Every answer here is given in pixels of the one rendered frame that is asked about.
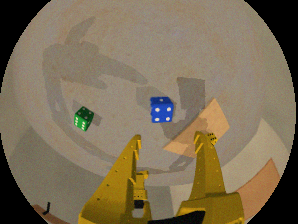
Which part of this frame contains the green die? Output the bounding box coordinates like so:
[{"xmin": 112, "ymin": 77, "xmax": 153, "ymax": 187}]
[{"xmin": 74, "ymin": 107, "xmax": 94, "ymax": 131}]

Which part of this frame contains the blue die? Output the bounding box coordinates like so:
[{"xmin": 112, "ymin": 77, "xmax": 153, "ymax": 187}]
[{"xmin": 150, "ymin": 97, "xmax": 174, "ymax": 123}]

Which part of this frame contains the tan mat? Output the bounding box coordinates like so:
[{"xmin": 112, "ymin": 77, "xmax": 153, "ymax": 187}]
[{"xmin": 163, "ymin": 97, "xmax": 230, "ymax": 158}]

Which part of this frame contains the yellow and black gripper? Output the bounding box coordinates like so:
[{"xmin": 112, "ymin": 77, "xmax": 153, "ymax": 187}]
[{"xmin": 78, "ymin": 131, "xmax": 245, "ymax": 224}]

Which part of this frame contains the yellow die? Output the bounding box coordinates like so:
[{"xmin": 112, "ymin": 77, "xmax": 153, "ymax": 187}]
[{"xmin": 205, "ymin": 132, "xmax": 218, "ymax": 146}]

